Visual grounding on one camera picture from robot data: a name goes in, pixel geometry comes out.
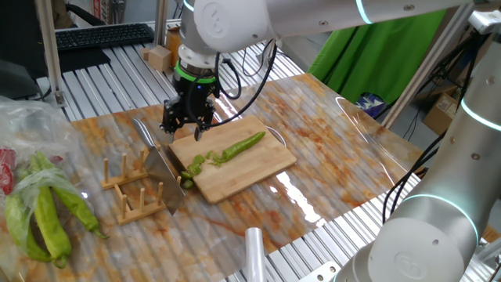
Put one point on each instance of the black flat pad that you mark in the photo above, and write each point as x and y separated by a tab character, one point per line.
84	58

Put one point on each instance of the black computer monitor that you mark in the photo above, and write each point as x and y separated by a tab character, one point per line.
19	31

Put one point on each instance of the white plastic film roll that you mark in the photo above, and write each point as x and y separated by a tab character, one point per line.
255	254

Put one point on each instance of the cut green chili pepper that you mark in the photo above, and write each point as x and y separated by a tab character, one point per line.
240	145

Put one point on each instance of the large wooden cube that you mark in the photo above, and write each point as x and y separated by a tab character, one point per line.
159	58

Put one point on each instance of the marble pattern plastic mat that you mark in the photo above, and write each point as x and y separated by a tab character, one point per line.
332	129

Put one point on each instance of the grey tripod mounted device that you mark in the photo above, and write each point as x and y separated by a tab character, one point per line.
485	21

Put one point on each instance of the clear plastic bag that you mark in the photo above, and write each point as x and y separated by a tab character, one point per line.
35	125

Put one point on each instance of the blue white patterned bag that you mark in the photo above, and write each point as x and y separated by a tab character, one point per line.
368	103

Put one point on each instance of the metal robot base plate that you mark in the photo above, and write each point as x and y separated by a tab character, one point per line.
319	274

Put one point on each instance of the wooden cutting board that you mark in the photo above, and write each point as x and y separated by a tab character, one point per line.
266	160

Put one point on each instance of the dark grey rounded object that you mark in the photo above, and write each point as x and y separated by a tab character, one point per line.
17	80

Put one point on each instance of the whole green chili pepper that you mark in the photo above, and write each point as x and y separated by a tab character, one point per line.
78	207
15	227
49	223

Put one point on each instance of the black tripod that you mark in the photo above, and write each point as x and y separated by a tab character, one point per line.
472	58

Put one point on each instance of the green cloth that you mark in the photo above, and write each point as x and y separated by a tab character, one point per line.
372	62

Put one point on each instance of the wooden peg rack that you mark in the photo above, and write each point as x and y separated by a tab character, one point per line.
131	178

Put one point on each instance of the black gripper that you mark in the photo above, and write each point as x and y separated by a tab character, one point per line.
195	98

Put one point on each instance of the taped cardboard box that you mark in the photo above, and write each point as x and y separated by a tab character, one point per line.
172	47

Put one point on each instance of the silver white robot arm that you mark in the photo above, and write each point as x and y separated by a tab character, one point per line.
313	15

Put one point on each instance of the black computer keyboard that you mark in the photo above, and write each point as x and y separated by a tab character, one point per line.
102	36

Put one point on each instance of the red vegetable in bag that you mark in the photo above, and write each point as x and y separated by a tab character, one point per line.
6	176
56	159

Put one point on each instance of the open cardboard box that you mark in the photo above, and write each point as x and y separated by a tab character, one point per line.
438	113

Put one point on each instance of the small wooden block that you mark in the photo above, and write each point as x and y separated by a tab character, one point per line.
145	53

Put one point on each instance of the aluminium frame post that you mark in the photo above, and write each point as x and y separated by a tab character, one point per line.
49	47
160	23
420	76

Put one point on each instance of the steel cleaver knife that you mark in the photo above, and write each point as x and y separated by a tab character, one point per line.
162	172

